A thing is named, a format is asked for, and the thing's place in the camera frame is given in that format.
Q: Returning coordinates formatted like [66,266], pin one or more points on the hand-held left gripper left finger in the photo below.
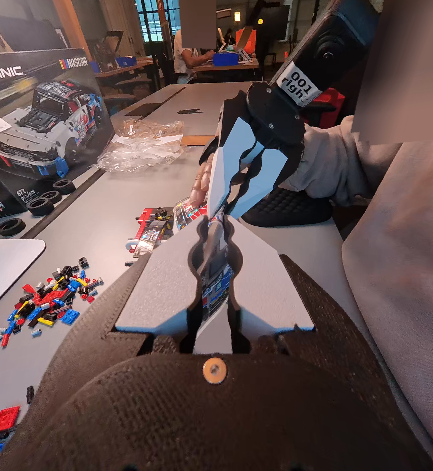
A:
[157,290]

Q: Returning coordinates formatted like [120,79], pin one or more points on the person's right forearm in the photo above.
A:
[330,165]

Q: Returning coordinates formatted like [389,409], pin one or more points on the blue storage bin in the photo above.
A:
[225,59]
[126,61]

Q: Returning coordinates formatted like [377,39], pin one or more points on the partly built lego car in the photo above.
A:
[153,228]

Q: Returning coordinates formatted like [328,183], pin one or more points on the person's torso beige hoodie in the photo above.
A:
[404,276]

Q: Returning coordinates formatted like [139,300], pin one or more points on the red square lego plate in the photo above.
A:
[6,418]

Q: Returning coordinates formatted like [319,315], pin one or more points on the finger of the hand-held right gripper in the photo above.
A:
[227,158]
[268,169]

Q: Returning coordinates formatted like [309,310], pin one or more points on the pile of mixed lego bricks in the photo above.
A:
[43,301]

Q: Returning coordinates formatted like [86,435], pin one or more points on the large paned window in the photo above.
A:
[150,22]

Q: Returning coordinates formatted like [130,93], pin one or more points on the black lego brick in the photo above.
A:
[83,262]

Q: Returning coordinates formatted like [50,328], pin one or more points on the lego set box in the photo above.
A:
[54,110]

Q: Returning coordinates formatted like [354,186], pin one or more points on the holographic sticker sheet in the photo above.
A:
[216,279]

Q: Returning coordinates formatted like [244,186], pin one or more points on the person's right hand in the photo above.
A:
[201,184]

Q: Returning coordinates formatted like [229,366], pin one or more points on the black rubber lego tire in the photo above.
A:
[40,207]
[52,196]
[64,187]
[10,227]

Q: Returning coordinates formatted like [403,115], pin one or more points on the black wrist rest pad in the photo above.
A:
[293,209]

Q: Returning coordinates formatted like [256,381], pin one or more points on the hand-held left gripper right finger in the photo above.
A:
[271,290]

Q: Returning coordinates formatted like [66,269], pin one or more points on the clear plastic bags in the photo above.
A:
[139,151]

